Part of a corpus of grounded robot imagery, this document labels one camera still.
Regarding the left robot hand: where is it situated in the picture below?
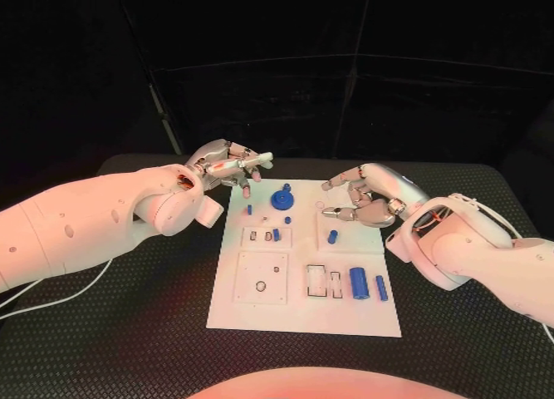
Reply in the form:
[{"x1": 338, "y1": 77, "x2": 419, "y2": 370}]
[{"x1": 184, "y1": 138, "x2": 275, "y2": 199}]

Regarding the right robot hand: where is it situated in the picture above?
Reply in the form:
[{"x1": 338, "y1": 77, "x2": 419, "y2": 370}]
[{"x1": 320, "y1": 162, "x2": 430, "y2": 229}]

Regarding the white task board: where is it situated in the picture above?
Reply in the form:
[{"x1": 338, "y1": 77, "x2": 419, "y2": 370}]
[{"x1": 204, "y1": 178, "x2": 402, "y2": 338}]

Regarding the blue gear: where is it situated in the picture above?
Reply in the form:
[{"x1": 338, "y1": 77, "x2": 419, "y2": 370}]
[{"x1": 271, "y1": 190, "x2": 297, "y2": 212}]

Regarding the thick blue long cylinder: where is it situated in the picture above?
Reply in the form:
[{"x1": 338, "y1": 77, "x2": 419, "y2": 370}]
[{"x1": 348, "y1": 267, "x2": 370, "y2": 302}]

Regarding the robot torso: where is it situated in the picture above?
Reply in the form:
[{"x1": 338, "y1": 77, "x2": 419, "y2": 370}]
[{"x1": 187, "y1": 366, "x2": 472, "y2": 399}]

